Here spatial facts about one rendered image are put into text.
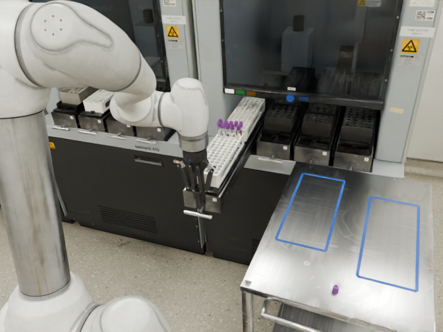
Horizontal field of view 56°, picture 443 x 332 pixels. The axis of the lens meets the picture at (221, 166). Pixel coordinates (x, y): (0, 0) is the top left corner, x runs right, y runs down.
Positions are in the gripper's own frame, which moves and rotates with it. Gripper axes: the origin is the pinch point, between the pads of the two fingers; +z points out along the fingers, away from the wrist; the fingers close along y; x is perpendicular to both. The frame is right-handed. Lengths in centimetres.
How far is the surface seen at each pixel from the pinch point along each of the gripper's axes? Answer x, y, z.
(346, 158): -40, -43, 1
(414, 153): -160, -82, 66
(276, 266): 23.1, -31.8, -2.0
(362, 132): -47, -48, -7
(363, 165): -40, -50, 3
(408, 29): -48, -56, -45
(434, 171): -159, -97, 78
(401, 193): -18, -62, -2
